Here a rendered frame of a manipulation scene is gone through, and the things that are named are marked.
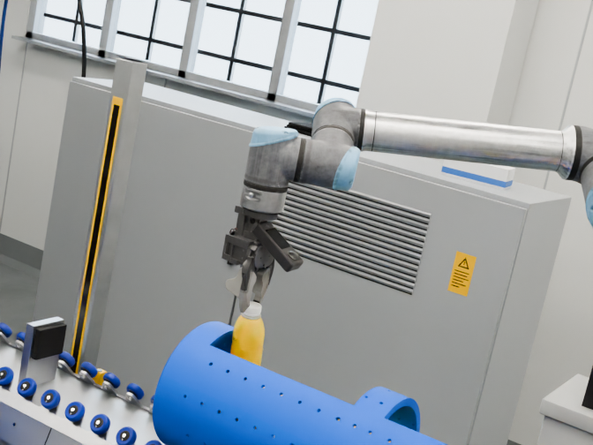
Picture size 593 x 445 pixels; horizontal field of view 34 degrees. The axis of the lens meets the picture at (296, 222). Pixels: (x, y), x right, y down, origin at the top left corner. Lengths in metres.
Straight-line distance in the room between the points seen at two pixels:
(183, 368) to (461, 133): 0.74
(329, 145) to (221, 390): 0.53
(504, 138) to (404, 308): 1.62
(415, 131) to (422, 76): 2.56
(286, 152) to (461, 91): 2.65
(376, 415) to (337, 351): 1.92
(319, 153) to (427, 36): 2.71
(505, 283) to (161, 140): 1.58
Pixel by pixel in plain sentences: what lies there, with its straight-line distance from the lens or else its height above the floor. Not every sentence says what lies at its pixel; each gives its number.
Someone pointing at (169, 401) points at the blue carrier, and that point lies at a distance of 2.02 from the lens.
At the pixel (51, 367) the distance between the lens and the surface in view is 2.47.
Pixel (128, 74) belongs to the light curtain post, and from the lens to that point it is 2.60.
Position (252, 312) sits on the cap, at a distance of 2.01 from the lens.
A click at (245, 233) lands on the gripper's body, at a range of 2.00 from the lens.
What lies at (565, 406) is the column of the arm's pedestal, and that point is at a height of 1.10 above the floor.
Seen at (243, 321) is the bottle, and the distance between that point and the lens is 2.02.
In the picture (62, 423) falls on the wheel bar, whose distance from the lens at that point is 2.28.
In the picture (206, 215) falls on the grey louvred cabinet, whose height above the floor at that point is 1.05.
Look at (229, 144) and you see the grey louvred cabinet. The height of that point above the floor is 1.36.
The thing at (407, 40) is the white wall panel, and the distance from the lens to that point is 4.65.
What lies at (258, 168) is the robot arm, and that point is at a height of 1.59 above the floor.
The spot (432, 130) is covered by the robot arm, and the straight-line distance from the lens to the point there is 2.06.
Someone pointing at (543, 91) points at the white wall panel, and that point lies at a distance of 4.71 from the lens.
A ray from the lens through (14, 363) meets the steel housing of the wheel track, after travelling 2.57.
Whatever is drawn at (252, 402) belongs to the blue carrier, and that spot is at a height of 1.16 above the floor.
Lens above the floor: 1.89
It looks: 11 degrees down
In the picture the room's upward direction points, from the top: 12 degrees clockwise
